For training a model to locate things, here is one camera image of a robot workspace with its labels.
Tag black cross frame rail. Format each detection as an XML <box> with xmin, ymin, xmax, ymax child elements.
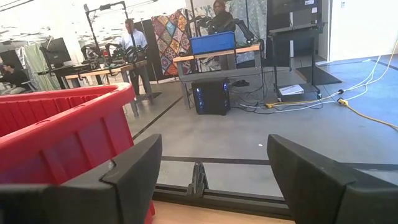
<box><xmin>151</xmin><ymin>161</ymin><xmax>295</xmax><ymax>221</ymax></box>

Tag black robot arms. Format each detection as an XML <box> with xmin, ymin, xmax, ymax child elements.
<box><xmin>80</xmin><ymin>42</ymin><xmax>147</xmax><ymax>68</ymax></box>

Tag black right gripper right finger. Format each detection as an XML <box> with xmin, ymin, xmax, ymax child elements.
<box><xmin>266</xmin><ymin>133</ymin><xmax>398</xmax><ymax>224</ymax></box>

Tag wooden top grey table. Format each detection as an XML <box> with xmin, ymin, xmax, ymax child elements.
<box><xmin>172</xmin><ymin>42</ymin><xmax>266</xmax><ymax>110</ymax></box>

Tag black desk monitor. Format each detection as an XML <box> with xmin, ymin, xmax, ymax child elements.
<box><xmin>39</xmin><ymin>37</ymin><xmax>73</xmax><ymax>67</ymax></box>

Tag black floor mat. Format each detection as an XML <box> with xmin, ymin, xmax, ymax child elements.
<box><xmin>294</xmin><ymin>64</ymin><xmax>343</xmax><ymax>86</ymax></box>

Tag blue plastic bin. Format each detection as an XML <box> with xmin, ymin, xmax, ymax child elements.
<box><xmin>189</xmin><ymin>30</ymin><xmax>236</xmax><ymax>55</ymax></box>

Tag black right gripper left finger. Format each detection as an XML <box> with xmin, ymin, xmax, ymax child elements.
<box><xmin>0</xmin><ymin>133</ymin><xmax>164</xmax><ymax>224</ymax></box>

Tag black computer tower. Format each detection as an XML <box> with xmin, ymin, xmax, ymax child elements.
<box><xmin>190</xmin><ymin>78</ymin><xmax>231</xmax><ymax>116</ymax></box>

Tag colourful patchwork quilt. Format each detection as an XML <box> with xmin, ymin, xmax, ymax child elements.
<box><xmin>150</xmin><ymin>8</ymin><xmax>194</xmax><ymax>77</ymax></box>

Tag person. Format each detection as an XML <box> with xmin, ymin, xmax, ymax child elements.
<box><xmin>119</xmin><ymin>18</ymin><xmax>152</xmax><ymax>98</ymax></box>
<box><xmin>0</xmin><ymin>62</ymin><xmax>34</xmax><ymax>95</ymax></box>
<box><xmin>205</xmin><ymin>0</ymin><xmax>238</xmax><ymax>35</ymax></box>

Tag pale yellow cable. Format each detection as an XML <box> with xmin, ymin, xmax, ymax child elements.
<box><xmin>264</xmin><ymin>39</ymin><xmax>398</xmax><ymax>110</ymax></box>

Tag yellow extension cord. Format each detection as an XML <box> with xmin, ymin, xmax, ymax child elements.
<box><xmin>336</xmin><ymin>97</ymin><xmax>398</xmax><ymax>132</ymax></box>

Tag pale patterned curtain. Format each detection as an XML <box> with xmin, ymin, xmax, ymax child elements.
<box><xmin>229</xmin><ymin>0</ymin><xmax>269</xmax><ymax>65</ymax></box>

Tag black rolling stand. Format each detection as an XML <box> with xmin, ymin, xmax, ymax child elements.
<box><xmin>266</xmin><ymin>0</ymin><xmax>323</xmax><ymax>101</ymax></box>

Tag pale green cloth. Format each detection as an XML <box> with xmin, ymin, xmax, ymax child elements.
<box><xmin>21</xmin><ymin>42</ymin><xmax>62</xmax><ymax>91</ymax></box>

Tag white flat box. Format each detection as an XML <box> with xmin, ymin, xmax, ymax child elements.
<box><xmin>278</xmin><ymin>84</ymin><xmax>305</xmax><ymax>96</ymax></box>

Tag red plastic bin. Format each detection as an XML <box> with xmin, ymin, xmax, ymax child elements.
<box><xmin>0</xmin><ymin>82</ymin><xmax>157</xmax><ymax>224</ymax></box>

